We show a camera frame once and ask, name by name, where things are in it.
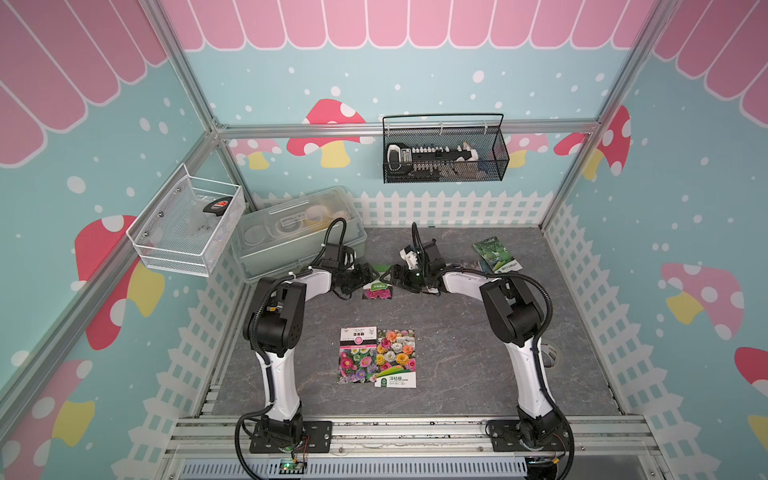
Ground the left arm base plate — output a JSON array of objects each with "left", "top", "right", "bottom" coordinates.
[{"left": 248, "top": 417, "right": 333, "bottom": 454}]

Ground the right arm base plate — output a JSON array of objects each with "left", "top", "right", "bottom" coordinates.
[{"left": 485, "top": 419, "right": 570, "bottom": 455}]

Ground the purple flower seed packet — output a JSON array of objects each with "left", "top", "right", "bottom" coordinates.
[{"left": 446, "top": 261, "right": 485, "bottom": 273}]

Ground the mixed rose flower seed packet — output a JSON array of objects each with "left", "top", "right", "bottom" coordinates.
[{"left": 372, "top": 329, "right": 417, "bottom": 389}]

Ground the roll of clear tape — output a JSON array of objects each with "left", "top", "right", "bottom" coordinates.
[{"left": 540, "top": 342, "right": 560, "bottom": 369}]

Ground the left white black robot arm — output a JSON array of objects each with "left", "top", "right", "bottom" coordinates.
[{"left": 237, "top": 217, "right": 375, "bottom": 449}]

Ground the green white seed packet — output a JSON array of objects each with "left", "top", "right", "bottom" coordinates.
[{"left": 362, "top": 281, "right": 393, "bottom": 300}]

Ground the black red tape measure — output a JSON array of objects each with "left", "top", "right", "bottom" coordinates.
[{"left": 203, "top": 196, "right": 233, "bottom": 217}]

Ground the white wire wall basket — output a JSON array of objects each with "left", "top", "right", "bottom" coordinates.
[{"left": 126, "top": 165, "right": 246, "bottom": 277}]

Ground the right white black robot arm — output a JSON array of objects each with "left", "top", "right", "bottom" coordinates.
[{"left": 385, "top": 229, "right": 569, "bottom": 451}]

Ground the black wire wall basket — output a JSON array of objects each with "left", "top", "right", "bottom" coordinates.
[{"left": 381, "top": 113, "right": 510, "bottom": 183}]

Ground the white black tool in basket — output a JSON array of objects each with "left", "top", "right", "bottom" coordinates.
[{"left": 383, "top": 143, "right": 479, "bottom": 182}]

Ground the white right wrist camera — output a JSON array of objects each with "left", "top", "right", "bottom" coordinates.
[{"left": 400, "top": 247, "right": 420, "bottom": 271}]

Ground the pink aster flower seed packet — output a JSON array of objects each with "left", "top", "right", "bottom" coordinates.
[{"left": 338, "top": 327, "right": 378, "bottom": 384}]

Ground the small circuit board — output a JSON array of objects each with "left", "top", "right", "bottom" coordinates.
[{"left": 278, "top": 459, "right": 307, "bottom": 475}]

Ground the translucent green plastic storage box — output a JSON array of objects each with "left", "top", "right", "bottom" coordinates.
[{"left": 231, "top": 187, "right": 367, "bottom": 284}]

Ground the dark green vegetable seed packet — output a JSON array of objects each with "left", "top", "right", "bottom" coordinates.
[{"left": 473, "top": 236, "right": 522, "bottom": 273}]

